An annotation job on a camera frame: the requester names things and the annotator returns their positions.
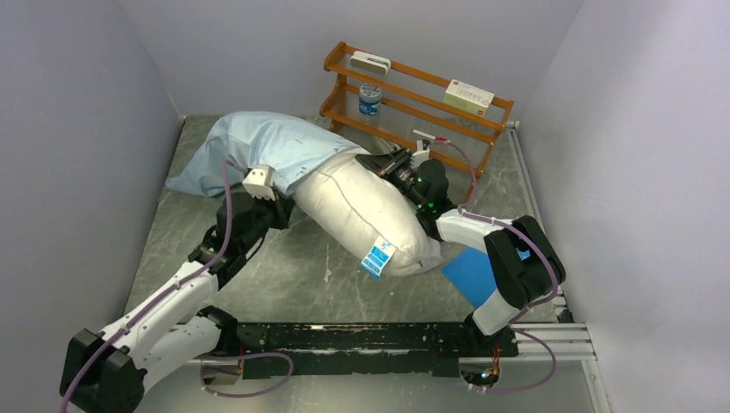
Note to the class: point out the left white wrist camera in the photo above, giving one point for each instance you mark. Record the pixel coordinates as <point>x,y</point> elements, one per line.
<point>258,182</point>

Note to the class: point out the red white marker pen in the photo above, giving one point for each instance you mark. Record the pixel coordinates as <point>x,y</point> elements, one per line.
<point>430,137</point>

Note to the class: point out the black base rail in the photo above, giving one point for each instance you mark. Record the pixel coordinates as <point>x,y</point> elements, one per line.
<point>436,348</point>

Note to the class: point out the orange wooden shelf rack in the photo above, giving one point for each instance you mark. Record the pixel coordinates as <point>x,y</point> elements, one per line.
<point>412,99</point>

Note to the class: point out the beige stapler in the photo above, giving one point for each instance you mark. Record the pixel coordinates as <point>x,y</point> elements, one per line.
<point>384,146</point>

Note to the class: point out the blue white round jar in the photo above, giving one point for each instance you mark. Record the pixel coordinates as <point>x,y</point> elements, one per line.
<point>369,99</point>

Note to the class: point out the blue foam pad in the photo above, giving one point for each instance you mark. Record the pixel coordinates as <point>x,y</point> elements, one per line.
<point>472,274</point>

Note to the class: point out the light blue pillowcase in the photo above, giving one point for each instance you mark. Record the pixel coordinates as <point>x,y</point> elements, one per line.
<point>291,146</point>

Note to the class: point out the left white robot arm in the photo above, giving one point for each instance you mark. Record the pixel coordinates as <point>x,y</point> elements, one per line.
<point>111,370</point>

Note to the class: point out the white red carton box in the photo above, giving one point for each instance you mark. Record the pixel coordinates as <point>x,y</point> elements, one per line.
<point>468,98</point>

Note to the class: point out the white pillow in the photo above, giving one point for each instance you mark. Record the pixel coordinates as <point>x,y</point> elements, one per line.
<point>355,206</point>

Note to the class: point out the white eraser box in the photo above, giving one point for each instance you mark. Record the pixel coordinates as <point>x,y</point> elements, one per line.
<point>369,62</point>

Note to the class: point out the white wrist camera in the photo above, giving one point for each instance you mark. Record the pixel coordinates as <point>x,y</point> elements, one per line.
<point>258,182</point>
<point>421,153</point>

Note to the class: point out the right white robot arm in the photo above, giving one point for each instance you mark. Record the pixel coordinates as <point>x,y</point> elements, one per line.
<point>508,265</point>

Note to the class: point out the blue white pillow label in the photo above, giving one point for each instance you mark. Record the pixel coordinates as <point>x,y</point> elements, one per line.
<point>379,255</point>

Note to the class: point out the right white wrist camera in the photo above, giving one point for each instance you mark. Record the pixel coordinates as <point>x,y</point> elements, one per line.
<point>421,153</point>

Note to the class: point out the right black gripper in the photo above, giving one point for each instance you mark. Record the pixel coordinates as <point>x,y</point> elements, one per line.
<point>376,163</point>

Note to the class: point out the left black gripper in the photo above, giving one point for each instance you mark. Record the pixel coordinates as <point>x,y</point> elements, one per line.
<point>281,208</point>

